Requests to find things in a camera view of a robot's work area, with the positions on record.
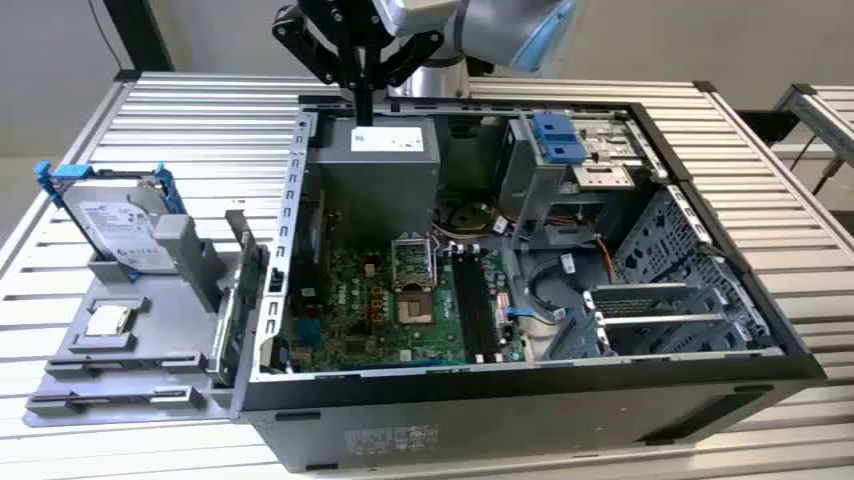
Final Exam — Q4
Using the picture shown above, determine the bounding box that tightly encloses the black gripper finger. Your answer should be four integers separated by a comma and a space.
364, 29, 447, 127
270, 4, 367, 127

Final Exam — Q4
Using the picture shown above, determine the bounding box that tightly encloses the dark RAM stick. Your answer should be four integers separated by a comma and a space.
47, 353, 203, 370
27, 389, 196, 405

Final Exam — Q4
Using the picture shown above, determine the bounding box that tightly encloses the black RAM slot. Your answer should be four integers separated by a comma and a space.
454, 248, 480, 362
467, 248, 498, 362
474, 248, 507, 362
460, 248, 488, 362

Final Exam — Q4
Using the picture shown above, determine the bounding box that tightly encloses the blue plastic drive carrier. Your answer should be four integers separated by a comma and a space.
531, 112, 590, 165

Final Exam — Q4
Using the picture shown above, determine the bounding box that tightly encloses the grey power supply unit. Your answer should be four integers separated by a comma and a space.
310, 115, 443, 241

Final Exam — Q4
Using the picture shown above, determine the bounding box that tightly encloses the grey metal drive cage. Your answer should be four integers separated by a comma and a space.
496, 112, 654, 251

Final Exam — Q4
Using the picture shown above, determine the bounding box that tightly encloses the round black internal speaker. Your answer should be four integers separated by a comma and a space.
444, 199, 492, 231

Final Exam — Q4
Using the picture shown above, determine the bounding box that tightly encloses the metal socket cover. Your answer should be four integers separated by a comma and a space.
388, 233, 439, 294

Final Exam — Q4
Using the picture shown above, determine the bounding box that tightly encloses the thin metal locking lever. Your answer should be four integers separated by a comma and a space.
430, 234, 444, 291

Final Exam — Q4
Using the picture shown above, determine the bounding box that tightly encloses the hard disk in blue carrier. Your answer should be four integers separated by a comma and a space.
31, 159, 190, 280

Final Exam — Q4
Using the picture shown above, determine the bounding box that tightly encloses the green motherboard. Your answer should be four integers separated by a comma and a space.
290, 242, 532, 374

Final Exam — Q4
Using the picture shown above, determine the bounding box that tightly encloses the CPU socket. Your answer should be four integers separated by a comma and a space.
395, 291, 440, 327

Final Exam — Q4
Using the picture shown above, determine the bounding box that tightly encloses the green graphics card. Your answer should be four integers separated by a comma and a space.
214, 208, 270, 387

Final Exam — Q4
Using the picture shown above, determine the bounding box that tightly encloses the black table connector bar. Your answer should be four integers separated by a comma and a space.
733, 107, 799, 147

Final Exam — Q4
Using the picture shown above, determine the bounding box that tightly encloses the grey parts rack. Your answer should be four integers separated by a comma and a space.
23, 209, 268, 429

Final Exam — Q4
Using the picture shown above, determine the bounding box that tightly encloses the blue expansion slot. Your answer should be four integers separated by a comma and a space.
339, 355, 447, 372

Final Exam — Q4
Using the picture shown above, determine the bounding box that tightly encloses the metal slat side table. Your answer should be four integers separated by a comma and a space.
773, 83, 854, 169

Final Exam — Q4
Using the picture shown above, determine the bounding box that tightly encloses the silver CPU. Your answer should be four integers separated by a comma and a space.
84, 303, 133, 337

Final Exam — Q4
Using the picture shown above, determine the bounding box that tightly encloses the grey metal disk bay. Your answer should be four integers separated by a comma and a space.
579, 281, 769, 357

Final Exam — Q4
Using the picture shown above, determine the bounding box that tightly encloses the black open PC case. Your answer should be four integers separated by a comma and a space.
230, 94, 829, 474

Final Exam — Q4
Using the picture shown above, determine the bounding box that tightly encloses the black upright post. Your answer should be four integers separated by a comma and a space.
103, 0, 176, 81

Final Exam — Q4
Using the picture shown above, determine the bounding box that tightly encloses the yellow white wire bundle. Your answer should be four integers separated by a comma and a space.
430, 199, 515, 244

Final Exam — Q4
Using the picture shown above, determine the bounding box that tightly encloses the orange wire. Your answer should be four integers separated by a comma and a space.
595, 233, 617, 287

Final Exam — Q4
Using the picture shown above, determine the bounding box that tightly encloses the black looped wire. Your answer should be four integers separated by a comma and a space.
524, 252, 576, 324

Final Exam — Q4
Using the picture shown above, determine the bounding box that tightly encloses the grey plug hanging cable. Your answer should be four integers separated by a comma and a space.
810, 154, 843, 196

